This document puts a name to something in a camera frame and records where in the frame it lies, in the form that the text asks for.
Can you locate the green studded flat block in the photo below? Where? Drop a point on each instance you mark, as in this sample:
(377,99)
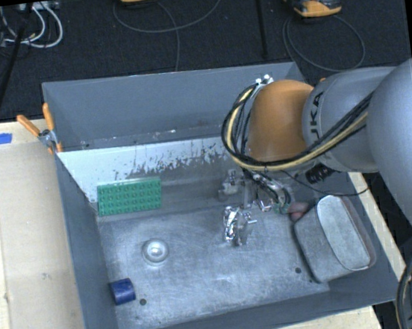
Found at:
(129,197)

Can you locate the grey metal bin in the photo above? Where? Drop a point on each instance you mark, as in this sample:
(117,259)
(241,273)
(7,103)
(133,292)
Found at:
(205,273)

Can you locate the clear glass dome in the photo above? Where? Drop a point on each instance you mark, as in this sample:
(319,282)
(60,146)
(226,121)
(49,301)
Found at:
(155,251)

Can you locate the grey oval case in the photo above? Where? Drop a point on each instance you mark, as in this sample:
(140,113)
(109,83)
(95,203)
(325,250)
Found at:
(333,245)

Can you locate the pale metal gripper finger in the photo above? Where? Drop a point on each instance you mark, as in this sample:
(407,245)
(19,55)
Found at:
(232,224)
(231,187)

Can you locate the blue cylinder cup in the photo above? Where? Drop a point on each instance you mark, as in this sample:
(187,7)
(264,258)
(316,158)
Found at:
(122,291)

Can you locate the pink round toy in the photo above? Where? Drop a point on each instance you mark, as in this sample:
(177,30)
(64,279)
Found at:
(297,210)

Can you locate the pale wood flat board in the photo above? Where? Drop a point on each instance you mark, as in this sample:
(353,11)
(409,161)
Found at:
(34,258)

